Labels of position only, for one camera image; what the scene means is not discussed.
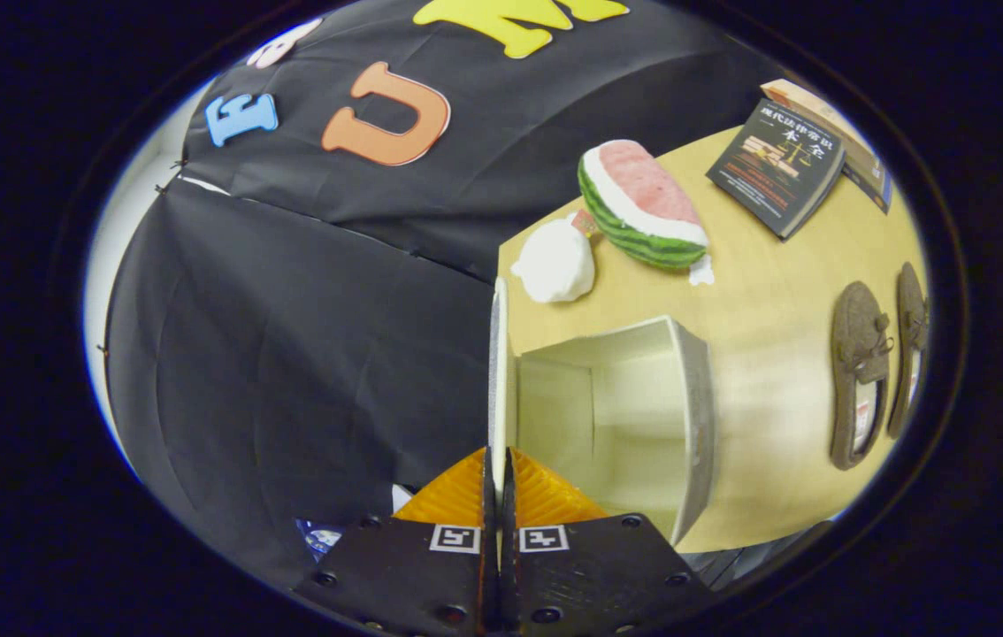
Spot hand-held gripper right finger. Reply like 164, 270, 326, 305
501, 447, 719, 637

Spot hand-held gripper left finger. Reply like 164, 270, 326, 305
294, 447, 500, 637

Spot white fabric storage box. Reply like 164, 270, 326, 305
488, 277, 716, 548

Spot brown fuzzy shoe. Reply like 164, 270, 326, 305
829, 281, 896, 471
886, 263, 931, 440

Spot blue printed card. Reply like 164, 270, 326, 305
296, 519, 344, 559

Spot white plush toy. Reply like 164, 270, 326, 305
510, 217, 597, 304

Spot watermelon slice plush toy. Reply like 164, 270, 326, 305
578, 139, 716, 287

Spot dark cover book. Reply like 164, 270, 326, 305
707, 97, 846, 242

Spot blue book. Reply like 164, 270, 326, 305
845, 159, 894, 214

